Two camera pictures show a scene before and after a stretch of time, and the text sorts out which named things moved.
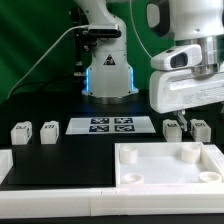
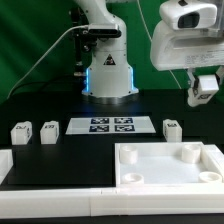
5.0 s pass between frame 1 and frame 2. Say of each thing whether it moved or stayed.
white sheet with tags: stayed
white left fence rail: stayed
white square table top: stayed
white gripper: moved
